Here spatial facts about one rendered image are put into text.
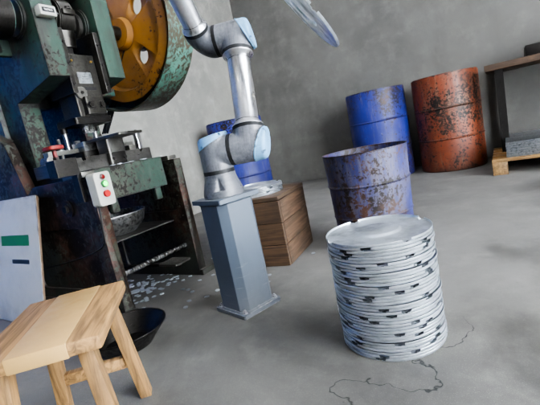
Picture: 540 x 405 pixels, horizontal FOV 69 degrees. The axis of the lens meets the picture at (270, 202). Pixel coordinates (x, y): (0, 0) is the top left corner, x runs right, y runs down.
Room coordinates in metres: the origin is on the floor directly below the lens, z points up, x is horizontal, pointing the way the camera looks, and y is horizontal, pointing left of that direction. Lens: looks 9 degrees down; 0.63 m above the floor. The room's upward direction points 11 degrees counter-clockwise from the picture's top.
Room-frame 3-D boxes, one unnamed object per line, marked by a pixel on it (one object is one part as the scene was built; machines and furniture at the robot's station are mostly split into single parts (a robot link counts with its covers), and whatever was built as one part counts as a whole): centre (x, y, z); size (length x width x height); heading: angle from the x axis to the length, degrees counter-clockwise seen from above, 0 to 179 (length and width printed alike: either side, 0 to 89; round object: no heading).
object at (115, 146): (1.86, 0.65, 0.72); 0.25 x 0.14 x 0.14; 58
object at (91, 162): (1.96, 0.80, 0.68); 0.45 x 0.30 x 0.06; 148
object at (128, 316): (1.34, 0.61, 0.04); 0.30 x 0.30 x 0.07
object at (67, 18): (1.96, 0.80, 1.27); 0.21 x 0.12 x 0.34; 58
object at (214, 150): (1.46, 0.16, 0.62); 0.13 x 0.12 x 0.14; 78
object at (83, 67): (1.93, 0.76, 1.04); 0.17 x 0.15 x 0.30; 58
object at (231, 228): (1.47, 0.16, 0.23); 0.19 x 0.19 x 0.45; 41
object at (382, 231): (1.06, -0.28, 0.32); 0.29 x 0.29 x 0.01
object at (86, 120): (1.96, 0.80, 0.86); 0.20 x 0.16 x 0.05; 148
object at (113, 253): (1.81, 1.06, 0.45); 0.92 x 0.12 x 0.90; 58
